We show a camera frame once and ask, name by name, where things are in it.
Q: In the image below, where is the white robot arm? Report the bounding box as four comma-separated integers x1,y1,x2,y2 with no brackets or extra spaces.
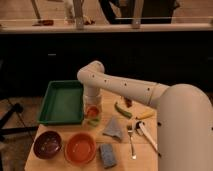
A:
77,61,213,171

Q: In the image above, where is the green plastic tray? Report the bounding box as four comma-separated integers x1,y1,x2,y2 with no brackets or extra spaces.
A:
38,80,84,125

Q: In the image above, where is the green chili pepper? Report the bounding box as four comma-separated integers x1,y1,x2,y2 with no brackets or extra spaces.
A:
114,102,132,119

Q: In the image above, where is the folded blue grey cloth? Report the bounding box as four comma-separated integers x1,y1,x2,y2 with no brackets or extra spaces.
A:
103,117,123,140

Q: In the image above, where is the white handled ladle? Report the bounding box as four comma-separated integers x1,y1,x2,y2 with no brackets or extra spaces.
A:
135,121,159,154

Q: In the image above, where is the purple bowl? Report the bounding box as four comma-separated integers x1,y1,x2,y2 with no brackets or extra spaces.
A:
33,131,62,159

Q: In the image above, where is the green plastic cup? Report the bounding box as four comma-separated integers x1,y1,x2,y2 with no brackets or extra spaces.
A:
88,118,100,127

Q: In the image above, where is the yellow banana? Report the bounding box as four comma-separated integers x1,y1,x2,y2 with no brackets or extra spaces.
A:
136,111,155,120

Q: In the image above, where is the orange bowl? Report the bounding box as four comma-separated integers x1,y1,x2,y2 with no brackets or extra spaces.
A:
64,132,96,166

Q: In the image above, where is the dark red grape bunch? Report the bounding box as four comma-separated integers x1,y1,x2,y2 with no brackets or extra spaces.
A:
124,97,132,108

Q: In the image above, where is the black tripod stand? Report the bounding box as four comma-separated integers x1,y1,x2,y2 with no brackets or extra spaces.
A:
0,103,38,142

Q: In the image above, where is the blue sponge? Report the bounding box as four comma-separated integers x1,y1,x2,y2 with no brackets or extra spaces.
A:
99,144,117,169

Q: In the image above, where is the silver fork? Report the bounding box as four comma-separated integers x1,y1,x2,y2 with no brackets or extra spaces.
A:
126,124,137,160

